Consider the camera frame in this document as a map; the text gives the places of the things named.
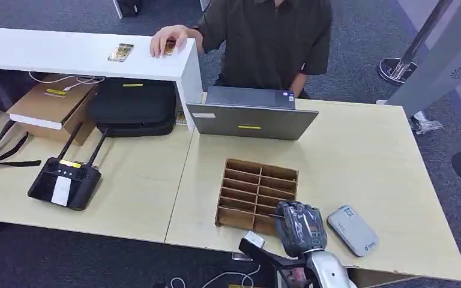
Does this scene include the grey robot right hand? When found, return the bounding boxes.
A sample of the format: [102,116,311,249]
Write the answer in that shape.
[274,200,329,259]

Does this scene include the person's right hand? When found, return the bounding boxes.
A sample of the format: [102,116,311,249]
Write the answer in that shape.
[149,24,190,58]

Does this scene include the grey card reader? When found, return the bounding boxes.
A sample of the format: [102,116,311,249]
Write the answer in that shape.
[327,205,379,258]

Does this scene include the pink crumpled bag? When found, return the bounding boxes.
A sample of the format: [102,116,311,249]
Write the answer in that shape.
[282,267,307,288]

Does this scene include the black bag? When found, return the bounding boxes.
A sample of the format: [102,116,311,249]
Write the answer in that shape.
[116,0,140,18]

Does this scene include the wooden slotted card box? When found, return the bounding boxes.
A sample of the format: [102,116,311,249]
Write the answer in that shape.
[215,158,300,236]

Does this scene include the black zipped carry case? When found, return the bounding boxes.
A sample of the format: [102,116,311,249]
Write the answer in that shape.
[88,78,178,139]

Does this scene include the person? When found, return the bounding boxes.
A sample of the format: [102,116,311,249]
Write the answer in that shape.
[149,0,334,100]

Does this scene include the white raised shelf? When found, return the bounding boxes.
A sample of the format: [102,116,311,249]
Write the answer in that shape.
[0,26,204,131]

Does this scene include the grey laptop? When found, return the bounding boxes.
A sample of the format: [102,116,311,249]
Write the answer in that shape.
[185,85,319,142]

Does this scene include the brown cardboard box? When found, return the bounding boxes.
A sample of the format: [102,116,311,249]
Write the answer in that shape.
[6,75,101,146]

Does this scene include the crumpled white wrapper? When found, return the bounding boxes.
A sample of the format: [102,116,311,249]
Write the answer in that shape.
[409,110,444,136]

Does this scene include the black remote controller with antennas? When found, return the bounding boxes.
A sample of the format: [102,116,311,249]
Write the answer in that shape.
[27,122,109,212]

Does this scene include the grey standing panel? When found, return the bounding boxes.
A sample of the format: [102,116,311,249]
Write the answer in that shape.
[385,0,461,119]

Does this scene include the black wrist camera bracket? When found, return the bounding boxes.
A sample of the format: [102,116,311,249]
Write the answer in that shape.
[238,238,308,280]

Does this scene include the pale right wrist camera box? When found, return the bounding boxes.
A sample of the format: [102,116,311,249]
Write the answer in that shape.
[243,230,266,250]

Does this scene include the white floor cable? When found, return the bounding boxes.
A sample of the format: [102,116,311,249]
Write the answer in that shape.
[170,264,262,288]

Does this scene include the white charging cable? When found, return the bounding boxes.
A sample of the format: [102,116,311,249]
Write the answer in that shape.
[28,71,106,92]

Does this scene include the metal stanchion post with base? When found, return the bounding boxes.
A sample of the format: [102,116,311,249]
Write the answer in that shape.
[376,0,454,86]

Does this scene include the black strap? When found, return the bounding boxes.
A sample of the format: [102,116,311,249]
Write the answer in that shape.
[0,120,43,170]

